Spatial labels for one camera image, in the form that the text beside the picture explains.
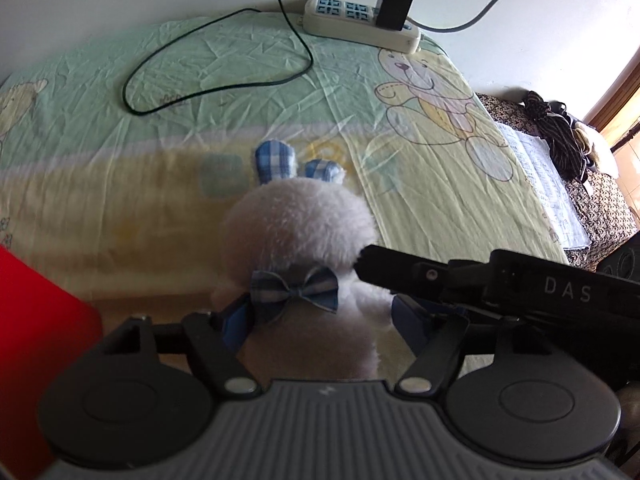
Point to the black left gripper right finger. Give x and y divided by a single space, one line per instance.
446 343

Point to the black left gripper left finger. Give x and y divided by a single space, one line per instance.
210 342

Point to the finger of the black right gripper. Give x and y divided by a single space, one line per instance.
420 272

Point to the white bunny plush blue bow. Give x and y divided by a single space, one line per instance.
290 245

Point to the red cardboard box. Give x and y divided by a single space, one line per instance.
44 329

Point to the dark knitted yarn bundle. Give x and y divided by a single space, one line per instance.
556 126

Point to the green cartoon bed sheet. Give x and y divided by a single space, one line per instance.
120 158

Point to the white power strip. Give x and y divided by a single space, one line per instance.
355 22

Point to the black power adapter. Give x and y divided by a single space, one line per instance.
392 14

